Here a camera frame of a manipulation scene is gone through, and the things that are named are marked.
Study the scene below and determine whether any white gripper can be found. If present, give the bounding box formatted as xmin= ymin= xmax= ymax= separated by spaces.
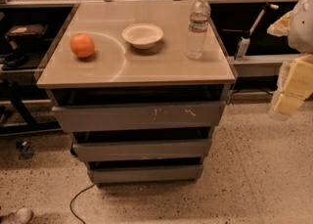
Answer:
xmin=267 ymin=0 xmax=313 ymax=116

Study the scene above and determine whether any white bowl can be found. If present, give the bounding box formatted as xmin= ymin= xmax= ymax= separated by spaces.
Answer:
xmin=122 ymin=23 xmax=163 ymax=50

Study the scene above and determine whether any grey middle drawer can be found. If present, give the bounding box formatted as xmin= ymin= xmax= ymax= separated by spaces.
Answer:
xmin=73 ymin=139 xmax=211 ymax=161

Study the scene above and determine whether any white shoe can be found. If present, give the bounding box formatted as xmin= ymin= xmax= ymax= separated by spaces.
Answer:
xmin=0 ymin=207 xmax=33 ymax=224

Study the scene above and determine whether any grey drawer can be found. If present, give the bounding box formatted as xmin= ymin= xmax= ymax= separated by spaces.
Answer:
xmin=87 ymin=164 xmax=203 ymax=184
xmin=73 ymin=139 xmax=211 ymax=161
xmin=53 ymin=102 xmax=225 ymax=132

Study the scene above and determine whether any grey top drawer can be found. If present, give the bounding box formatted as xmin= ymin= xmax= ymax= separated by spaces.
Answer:
xmin=53 ymin=102 xmax=225 ymax=132

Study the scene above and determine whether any orange fruit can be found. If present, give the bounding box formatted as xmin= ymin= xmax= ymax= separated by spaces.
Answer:
xmin=69 ymin=33 xmax=95 ymax=58

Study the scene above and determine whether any black item on shelf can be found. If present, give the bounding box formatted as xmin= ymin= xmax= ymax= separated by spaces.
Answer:
xmin=7 ymin=23 xmax=47 ymax=36

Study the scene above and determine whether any clear plastic water bottle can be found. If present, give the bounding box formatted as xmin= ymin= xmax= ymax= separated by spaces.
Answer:
xmin=186 ymin=0 xmax=210 ymax=60

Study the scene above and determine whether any black floor cable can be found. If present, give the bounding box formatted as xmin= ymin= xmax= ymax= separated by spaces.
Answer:
xmin=68 ymin=183 xmax=96 ymax=224

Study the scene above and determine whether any small black floor object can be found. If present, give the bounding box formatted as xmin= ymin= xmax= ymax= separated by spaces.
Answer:
xmin=16 ymin=141 xmax=34 ymax=159

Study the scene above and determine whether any grey drawer cabinet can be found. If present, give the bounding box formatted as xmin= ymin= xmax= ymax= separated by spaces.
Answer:
xmin=36 ymin=0 xmax=237 ymax=189

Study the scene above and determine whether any grey bottom drawer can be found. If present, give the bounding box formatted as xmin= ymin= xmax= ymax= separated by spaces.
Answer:
xmin=87 ymin=164 xmax=203 ymax=184

